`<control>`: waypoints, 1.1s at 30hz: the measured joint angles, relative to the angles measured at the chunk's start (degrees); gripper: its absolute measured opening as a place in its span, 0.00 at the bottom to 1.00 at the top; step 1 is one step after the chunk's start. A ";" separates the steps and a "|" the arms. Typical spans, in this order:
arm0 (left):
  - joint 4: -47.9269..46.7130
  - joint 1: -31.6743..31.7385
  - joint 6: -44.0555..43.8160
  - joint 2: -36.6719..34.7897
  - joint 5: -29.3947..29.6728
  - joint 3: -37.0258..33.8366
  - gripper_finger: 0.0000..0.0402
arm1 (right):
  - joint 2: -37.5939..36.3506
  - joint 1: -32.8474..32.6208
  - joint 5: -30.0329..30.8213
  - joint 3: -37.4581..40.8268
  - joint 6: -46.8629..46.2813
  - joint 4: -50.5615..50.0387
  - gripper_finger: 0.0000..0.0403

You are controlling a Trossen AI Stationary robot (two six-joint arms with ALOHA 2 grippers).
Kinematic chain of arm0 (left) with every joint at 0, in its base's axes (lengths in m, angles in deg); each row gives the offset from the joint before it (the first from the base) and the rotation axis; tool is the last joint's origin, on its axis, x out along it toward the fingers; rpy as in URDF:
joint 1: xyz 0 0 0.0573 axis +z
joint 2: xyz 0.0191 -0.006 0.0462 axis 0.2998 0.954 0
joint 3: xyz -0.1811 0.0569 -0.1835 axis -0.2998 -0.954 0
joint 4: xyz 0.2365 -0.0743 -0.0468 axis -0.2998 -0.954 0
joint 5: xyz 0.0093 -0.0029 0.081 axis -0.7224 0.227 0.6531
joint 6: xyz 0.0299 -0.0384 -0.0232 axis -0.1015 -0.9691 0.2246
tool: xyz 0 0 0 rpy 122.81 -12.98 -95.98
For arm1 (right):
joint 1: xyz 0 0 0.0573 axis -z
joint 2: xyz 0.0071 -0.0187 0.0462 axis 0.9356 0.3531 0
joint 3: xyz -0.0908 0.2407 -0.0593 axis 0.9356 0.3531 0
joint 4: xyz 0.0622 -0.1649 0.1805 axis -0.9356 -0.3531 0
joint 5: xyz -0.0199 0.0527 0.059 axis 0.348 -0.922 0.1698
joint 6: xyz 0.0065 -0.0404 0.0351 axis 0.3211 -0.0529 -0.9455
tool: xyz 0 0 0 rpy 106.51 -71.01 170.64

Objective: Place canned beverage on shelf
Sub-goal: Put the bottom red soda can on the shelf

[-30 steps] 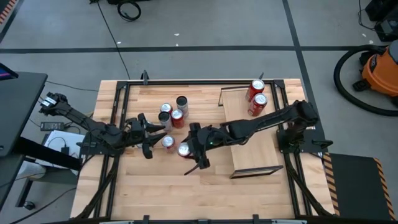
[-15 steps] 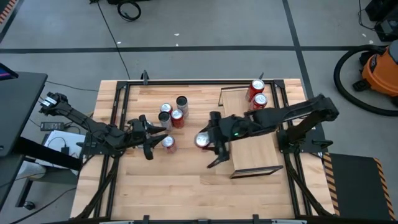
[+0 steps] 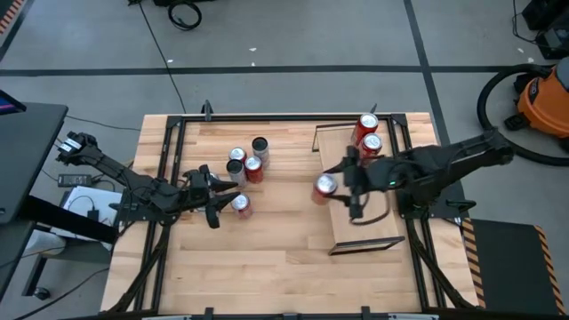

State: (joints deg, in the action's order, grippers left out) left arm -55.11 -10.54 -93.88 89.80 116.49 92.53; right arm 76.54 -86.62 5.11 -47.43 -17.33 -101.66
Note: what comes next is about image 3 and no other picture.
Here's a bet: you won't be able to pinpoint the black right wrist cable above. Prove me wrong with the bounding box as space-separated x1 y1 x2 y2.
350 195 393 227

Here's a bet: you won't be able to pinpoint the white paper sheet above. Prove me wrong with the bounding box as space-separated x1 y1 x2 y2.
61 185 124 244

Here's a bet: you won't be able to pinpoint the computer monitor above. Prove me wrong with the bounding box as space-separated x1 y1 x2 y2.
0 88 27 116

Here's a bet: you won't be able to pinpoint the black equipment case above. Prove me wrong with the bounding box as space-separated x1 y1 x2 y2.
513 0 569 61

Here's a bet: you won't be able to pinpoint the thin black cable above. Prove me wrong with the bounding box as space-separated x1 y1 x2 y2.
65 115 141 132

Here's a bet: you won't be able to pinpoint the orange shop vacuum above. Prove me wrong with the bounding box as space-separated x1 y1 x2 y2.
504 56 569 152
476 63 569 168

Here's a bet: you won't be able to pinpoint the long black floor cable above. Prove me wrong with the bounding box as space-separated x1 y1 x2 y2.
128 0 188 115

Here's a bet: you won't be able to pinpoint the red Coca-Cola can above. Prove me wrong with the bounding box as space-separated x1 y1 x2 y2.
350 112 381 148
357 132 383 162
310 172 340 206
230 192 254 220

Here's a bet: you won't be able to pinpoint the black desk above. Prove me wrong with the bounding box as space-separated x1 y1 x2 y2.
0 101 120 300

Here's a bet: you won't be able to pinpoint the black aluminium table frame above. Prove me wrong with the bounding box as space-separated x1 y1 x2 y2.
106 113 479 315

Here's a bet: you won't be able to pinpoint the black mat hazard stripes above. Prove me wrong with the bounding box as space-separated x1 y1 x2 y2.
461 217 569 317
0 0 26 35

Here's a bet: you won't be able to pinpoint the black power adapter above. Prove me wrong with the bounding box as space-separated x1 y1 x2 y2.
56 172 93 188

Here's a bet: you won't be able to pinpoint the red Coke Zero can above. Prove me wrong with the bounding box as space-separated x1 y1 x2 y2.
243 155 265 184
228 145 248 164

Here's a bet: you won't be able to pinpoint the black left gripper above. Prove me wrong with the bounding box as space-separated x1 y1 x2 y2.
184 164 242 229

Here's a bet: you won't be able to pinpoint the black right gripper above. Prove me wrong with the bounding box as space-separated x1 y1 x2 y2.
323 145 392 220

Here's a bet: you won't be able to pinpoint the tall slim silver can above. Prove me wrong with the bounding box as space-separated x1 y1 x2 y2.
251 136 271 168
225 158 248 190

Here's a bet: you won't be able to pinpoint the coiled black cable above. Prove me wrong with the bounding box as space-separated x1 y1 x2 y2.
166 1 204 32

